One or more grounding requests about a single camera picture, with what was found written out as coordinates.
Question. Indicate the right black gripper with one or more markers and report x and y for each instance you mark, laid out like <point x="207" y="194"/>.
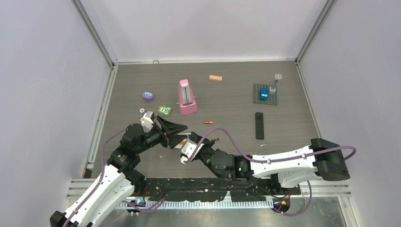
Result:
<point x="195" y="137"/>

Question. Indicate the grey lego baseplate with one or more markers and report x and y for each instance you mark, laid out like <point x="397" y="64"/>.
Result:
<point x="272" y="99"/>

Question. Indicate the pink metronome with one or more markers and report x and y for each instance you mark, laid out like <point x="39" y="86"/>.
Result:
<point x="186" y="99"/>

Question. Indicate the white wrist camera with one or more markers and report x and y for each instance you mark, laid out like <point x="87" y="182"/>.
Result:
<point x="147" y="120"/>
<point x="189" y="150"/>

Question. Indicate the green monster toy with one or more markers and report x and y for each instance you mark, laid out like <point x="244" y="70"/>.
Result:
<point x="164" y="110"/>

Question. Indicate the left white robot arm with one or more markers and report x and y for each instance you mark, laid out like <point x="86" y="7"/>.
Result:
<point x="119" y="177"/>

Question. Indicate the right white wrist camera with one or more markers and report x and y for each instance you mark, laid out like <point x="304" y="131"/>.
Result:
<point x="189" y="150"/>

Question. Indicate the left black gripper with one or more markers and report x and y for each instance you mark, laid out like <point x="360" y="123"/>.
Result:
<point x="171" y="128"/>

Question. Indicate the white remote control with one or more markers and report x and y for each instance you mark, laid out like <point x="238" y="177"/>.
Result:
<point x="185" y="138"/>

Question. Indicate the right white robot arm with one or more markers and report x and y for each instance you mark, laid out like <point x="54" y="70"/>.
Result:
<point x="321" y="159"/>

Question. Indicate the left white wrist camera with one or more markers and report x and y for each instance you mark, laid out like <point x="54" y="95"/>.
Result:
<point x="147" y="120"/>

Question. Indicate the wooden block far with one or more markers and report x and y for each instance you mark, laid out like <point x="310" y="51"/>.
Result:
<point x="215" y="78"/>

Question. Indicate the purple round toy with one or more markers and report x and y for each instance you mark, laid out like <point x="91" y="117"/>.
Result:
<point x="148" y="96"/>

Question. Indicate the grey lego tower piece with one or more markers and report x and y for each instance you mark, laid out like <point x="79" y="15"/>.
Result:
<point x="273" y="88"/>

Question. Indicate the blue lego brick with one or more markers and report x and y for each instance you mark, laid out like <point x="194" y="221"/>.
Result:
<point x="263" y="94"/>

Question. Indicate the black bar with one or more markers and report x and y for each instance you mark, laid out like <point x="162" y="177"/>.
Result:
<point x="259" y="126"/>

